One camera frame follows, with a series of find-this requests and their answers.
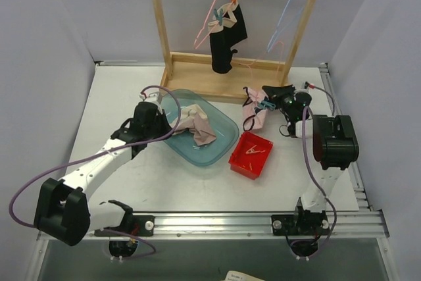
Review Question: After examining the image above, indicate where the teal clothespin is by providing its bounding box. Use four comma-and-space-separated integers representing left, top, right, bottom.
213, 8, 225, 26
257, 100, 276, 111

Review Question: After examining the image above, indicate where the pink underwear navy trim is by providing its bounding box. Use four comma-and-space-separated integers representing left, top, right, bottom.
242, 87, 268, 132

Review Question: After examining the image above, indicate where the pink wire hanger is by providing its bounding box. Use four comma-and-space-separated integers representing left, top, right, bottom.
193, 0, 217, 50
235, 40, 285, 80

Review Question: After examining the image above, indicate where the beige pink underwear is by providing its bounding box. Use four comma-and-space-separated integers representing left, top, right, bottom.
170, 104, 216, 146

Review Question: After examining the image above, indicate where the blue wire hanger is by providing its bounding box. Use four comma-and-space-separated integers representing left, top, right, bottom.
265, 0, 312, 53

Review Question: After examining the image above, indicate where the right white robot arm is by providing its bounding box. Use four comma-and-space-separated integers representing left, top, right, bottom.
262, 82, 359, 236

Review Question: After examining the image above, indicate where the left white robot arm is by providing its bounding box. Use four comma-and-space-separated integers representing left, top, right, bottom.
34, 99, 171, 246

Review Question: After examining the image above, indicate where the black underwear beige waistband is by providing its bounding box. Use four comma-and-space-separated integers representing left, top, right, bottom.
208, 3, 247, 74

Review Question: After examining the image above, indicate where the teal clothespin on black underwear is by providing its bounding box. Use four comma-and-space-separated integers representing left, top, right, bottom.
213, 8, 225, 26

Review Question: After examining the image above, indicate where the red plastic bin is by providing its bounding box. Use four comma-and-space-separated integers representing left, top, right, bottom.
228, 132, 273, 180

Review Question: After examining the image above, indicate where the wooden clothes rack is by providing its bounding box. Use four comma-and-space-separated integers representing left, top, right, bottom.
152, 0, 316, 103

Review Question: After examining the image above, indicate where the teal plastic basin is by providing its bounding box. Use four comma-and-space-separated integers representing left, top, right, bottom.
161, 89, 239, 167

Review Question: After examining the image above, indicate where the paper sheet bottom edge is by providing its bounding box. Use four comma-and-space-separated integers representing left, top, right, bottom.
224, 270, 263, 281

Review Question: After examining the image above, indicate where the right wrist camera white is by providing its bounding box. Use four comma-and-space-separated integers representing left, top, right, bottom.
300, 82, 316, 93

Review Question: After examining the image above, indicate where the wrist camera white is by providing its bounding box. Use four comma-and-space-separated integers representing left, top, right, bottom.
139, 91, 162, 105
300, 82, 316, 93

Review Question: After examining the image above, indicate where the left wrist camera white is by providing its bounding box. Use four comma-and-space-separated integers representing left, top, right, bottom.
139, 91, 162, 105

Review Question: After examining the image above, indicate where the aluminium mounting rail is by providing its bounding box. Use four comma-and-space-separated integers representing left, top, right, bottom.
36, 210, 391, 241

